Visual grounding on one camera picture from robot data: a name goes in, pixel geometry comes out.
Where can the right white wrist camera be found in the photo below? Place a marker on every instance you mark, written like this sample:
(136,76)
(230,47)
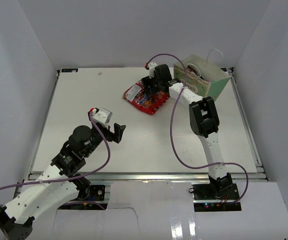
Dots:
(150,66)

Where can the aluminium table frame rail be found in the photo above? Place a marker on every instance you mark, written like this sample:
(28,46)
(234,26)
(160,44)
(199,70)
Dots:
(167,176)

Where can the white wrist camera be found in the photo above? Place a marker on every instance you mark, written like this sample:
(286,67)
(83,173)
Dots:
(100,115)
(150,66)

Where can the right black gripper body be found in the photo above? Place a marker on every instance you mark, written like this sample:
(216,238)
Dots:
(154,83)

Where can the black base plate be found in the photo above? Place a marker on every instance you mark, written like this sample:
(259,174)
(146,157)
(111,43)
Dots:
(208,192)
(94,193)

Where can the green paper gift bag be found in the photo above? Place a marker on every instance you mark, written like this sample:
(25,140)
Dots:
(202,76)

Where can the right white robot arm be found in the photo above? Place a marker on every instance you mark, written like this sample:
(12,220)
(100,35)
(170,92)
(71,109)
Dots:
(203,119)

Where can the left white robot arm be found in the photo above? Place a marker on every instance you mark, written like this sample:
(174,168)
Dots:
(60,183)

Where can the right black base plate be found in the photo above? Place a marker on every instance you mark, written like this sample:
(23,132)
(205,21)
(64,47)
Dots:
(208,192)

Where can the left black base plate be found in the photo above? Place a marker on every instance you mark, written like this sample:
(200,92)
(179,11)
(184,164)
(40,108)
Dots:
(94,193)

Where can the blue label sticker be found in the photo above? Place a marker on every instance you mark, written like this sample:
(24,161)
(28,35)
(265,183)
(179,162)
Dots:
(69,70)

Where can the red candy bag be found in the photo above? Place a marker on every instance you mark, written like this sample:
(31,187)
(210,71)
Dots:
(146,103)

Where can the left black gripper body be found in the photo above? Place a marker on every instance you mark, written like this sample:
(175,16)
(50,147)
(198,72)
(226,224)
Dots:
(97,138)

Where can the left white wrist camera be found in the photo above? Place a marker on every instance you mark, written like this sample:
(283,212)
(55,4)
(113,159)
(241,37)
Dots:
(100,115)

